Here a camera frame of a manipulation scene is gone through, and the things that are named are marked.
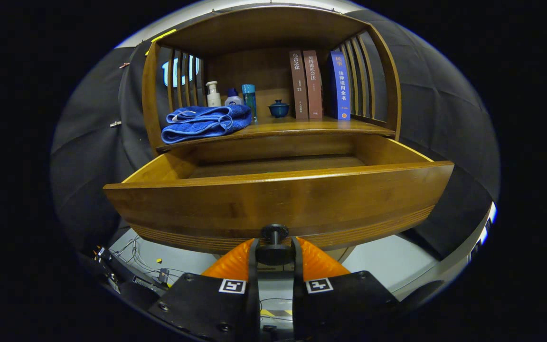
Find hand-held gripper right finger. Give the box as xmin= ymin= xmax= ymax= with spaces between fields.
xmin=292 ymin=237 xmax=400 ymax=342

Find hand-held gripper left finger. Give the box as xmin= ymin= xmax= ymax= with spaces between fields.
xmin=148 ymin=237 xmax=261 ymax=342

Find black drawer knob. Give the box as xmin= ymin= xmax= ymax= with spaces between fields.
xmin=255 ymin=224 xmax=297 ymax=266

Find wooden drawer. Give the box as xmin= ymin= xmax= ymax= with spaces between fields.
xmin=104 ymin=134 xmax=454 ymax=255

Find wooden countertop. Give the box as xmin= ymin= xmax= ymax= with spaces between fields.
xmin=157 ymin=114 xmax=395 ymax=152

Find wooden cabinet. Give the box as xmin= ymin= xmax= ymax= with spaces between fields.
xmin=141 ymin=5 xmax=402 ymax=252

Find black floor device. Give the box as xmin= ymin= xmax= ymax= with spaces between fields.
xmin=94 ymin=246 xmax=123 ymax=288

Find blue folded towel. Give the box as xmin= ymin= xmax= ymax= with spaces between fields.
xmin=161 ymin=104 xmax=252 ymax=144

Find blue lidded teacup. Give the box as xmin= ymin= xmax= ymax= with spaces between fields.
xmin=268 ymin=99 xmax=290 ymax=118

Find teal clear bottle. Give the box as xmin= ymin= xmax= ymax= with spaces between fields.
xmin=242 ymin=84 xmax=258 ymax=123

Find white pump bottle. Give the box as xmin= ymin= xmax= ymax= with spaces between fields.
xmin=206 ymin=81 xmax=222 ymax=107

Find dark brown book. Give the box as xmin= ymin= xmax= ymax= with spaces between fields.
xmin=289 ymin=50 xmax=309 ymax=120

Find reddish brown book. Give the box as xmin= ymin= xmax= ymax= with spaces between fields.
xmin=303 ymin=50 xmax=323 ymax=119

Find blue book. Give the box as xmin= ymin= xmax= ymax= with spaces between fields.
xmin=327 ymin=51 xmax=351 ymax=120

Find grey floor cables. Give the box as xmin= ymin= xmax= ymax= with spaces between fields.
xmin=112 ymin=235 xmax=184 ymax=285

